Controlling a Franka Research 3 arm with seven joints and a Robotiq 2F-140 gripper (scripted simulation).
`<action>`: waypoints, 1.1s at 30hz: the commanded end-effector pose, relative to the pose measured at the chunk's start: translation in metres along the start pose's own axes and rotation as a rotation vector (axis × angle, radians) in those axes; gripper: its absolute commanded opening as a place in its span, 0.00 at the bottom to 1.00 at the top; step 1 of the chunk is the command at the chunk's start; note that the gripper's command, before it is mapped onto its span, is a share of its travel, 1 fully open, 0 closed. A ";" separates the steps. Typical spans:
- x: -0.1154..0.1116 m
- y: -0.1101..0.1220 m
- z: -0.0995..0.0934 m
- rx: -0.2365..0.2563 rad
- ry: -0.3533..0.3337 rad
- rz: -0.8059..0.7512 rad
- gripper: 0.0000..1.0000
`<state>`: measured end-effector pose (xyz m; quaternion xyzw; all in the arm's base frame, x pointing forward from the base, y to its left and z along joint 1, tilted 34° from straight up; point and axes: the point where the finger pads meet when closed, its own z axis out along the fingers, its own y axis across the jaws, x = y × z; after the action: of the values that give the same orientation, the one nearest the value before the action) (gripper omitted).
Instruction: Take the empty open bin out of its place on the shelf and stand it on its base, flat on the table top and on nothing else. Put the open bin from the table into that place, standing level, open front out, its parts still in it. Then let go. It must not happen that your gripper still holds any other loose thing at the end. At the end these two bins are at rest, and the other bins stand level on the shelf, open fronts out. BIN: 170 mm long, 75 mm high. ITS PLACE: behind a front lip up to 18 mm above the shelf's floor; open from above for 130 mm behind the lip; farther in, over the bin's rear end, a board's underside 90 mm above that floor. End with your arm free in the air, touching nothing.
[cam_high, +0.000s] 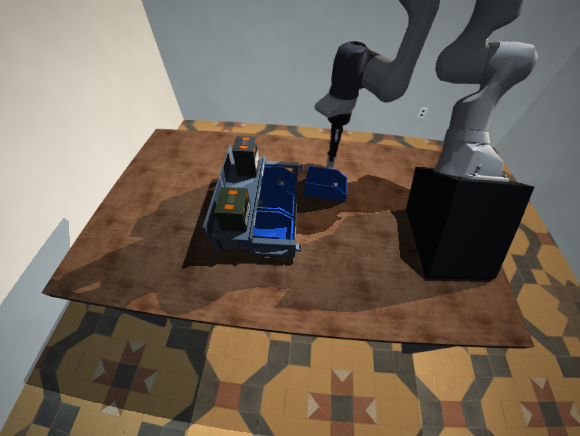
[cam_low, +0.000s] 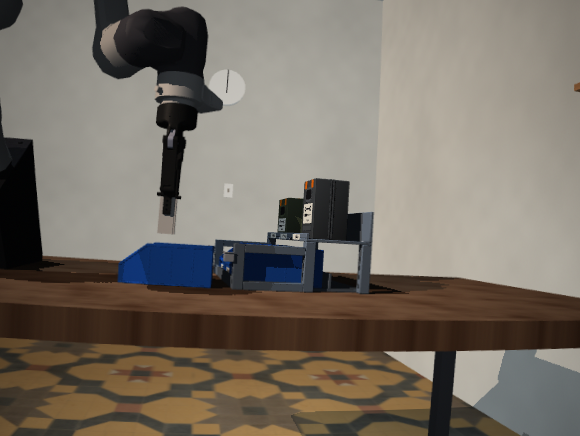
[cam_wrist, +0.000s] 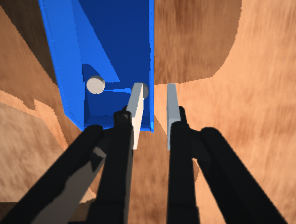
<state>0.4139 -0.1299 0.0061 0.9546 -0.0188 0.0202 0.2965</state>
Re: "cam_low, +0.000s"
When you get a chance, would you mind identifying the grey metal shelf rack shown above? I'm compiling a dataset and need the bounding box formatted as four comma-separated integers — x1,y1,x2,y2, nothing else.
214,212,374,294

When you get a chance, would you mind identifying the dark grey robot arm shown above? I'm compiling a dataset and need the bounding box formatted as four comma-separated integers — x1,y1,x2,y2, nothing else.
0,0,223,114

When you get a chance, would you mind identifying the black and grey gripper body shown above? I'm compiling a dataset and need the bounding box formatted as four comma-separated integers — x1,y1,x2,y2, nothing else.
156,103,198,155

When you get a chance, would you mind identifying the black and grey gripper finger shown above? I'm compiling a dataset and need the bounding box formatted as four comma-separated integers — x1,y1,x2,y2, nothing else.
157,130,185,234
173,140,186,234

